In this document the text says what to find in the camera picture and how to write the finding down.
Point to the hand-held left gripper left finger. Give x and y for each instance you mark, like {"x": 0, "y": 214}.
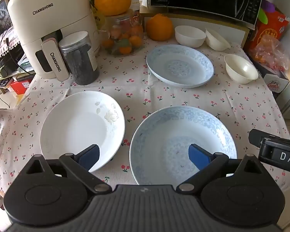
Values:
{"x": 89, "y": 156}

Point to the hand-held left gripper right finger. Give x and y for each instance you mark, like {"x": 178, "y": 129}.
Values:
{"x": 198, "y": 156}

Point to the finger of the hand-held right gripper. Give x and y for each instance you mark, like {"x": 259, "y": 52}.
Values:
{"x": 255, "y": 137}

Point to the white floral plate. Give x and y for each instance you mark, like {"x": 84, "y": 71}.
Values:
{"x": 77, "y": 130}

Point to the blue patterned plate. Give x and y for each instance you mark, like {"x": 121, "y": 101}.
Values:
{"x": 181, "y": 65}
{"x": 174, "y": 135}

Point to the cream bowl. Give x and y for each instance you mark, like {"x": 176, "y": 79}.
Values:
{"x": 216, "y": 41}
{"x": 241, "y": 69}

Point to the white bowl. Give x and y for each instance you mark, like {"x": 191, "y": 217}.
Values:
{"x": 189, "y": 36}

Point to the dark printed cardboard box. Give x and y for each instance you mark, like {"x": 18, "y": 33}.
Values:
{"x": 278, "y": 82}

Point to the cherry print tablecloth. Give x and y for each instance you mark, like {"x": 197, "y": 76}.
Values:
{"x": 183, "y": 96}

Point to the clear bag of orange snacks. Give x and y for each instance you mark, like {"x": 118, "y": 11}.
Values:
{"x": 270, "y": 53}

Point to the plastic jar with dark contents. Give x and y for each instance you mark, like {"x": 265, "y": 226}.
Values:
{"x": 79, "y": 60}

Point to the small red box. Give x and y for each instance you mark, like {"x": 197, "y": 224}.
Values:
{"x": 20, "y": 85}

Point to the white shelf with gold trim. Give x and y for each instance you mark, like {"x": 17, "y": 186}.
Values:
{"x": 232, "y": 32}

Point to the glass jar of small oranges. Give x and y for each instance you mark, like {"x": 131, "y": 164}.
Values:
{"x": 123, "y": 41}

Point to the large orange with stem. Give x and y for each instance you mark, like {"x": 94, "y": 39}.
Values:
{"x": 159, "y": 27}

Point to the lace trimmed cloth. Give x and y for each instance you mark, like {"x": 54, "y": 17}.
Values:
{"x": 4, "y": 43}

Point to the white air fryer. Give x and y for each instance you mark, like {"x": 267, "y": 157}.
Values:
{"x": 50, "y": 17}

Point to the red label paper cup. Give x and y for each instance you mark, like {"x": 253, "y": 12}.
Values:
{"x": 136, "y": 7}

